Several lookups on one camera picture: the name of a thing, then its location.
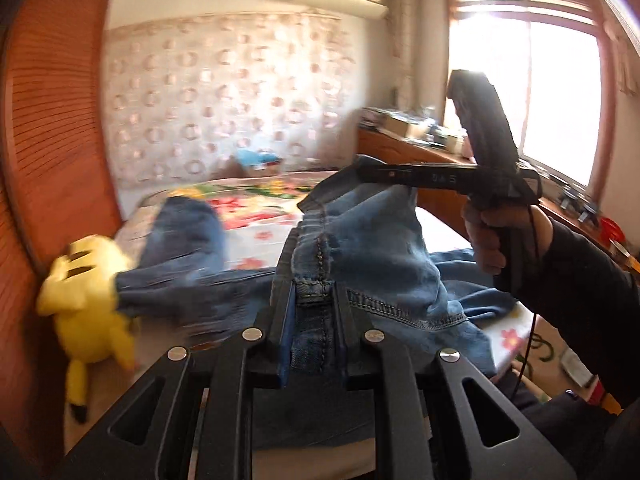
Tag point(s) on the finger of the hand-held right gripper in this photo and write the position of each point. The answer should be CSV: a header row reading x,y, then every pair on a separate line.
x,y
385,172

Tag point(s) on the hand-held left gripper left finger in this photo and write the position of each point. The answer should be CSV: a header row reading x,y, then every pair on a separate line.
x,y
286,345

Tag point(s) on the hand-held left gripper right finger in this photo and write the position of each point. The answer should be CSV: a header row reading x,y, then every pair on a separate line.
x,y
345,345

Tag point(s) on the blue denim pants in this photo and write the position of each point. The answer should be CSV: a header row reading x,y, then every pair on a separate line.
x,y
380,240

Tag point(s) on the person's right forearm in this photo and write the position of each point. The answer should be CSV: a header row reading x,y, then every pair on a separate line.
x,y
585,300

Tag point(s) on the person's right hand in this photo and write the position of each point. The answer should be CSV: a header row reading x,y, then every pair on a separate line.
x,y
482,240

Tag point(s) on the wooden cabinet counter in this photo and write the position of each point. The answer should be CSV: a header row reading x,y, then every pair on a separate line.
x,y
390,147

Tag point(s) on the open cardboard box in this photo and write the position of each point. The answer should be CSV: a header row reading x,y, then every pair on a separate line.
x,y
405,126

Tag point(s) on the wooden-framed window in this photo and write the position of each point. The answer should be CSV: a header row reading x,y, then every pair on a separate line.
x,y
550,85

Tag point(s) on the small cardboard box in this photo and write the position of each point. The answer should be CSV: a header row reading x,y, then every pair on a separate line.
x,y
265,170

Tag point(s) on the patterned window curtain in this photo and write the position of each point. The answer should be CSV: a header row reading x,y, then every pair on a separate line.
x,y
401,35

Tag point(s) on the blue plastic bag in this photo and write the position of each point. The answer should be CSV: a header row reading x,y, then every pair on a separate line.
x,y
252,156

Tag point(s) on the red round container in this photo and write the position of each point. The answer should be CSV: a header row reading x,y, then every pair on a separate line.
x,y
608,230

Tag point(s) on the yellow plush toy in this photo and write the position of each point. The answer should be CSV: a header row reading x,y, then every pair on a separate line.
x,y
85,320

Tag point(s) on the wooden slatted wardrobe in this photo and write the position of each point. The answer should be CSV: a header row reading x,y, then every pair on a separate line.
x,y
55,110

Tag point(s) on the circle-patterned wall curtain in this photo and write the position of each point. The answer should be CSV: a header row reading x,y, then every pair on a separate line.
x,y
225,95

